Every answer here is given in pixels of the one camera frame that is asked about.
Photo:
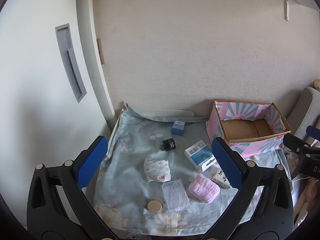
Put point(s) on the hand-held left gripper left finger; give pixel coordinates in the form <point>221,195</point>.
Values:
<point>91,165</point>

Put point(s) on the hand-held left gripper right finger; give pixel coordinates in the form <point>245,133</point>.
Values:
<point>226,165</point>

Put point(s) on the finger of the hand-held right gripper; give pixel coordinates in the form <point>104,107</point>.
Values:
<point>313,132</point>
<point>295,142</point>

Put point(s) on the printed tissue packet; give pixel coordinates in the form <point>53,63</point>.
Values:
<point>220,176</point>

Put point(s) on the pink fluffy towel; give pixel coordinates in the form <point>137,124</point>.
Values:
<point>203,188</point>

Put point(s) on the pink striped cardboard box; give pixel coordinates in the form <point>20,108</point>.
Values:
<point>240,112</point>

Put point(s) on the small black jar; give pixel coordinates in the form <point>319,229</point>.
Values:
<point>169,145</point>

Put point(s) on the white patterned packet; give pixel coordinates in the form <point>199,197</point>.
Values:
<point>157,168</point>

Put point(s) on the round beige lid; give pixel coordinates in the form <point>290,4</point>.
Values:
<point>154,206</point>

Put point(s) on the grey upholstered chair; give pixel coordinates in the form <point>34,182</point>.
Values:
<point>305,105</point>

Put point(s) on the white and blue package box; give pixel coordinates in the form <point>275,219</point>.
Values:
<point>198,155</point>

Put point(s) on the pink blanket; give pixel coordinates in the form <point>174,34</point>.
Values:
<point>308,195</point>

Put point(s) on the floral light blue cloth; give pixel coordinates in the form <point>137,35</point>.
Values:
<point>130,155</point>

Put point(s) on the beige crumpled bag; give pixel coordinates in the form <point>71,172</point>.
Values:
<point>317,83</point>

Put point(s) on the clear plastic case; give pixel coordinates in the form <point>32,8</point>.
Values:
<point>175,195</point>

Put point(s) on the small blue box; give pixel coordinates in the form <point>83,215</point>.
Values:
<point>178,128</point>

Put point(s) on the white wardrobe door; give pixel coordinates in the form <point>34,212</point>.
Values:
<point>30,80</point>

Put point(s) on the white shelf bracket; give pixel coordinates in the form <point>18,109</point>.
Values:
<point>287,5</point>

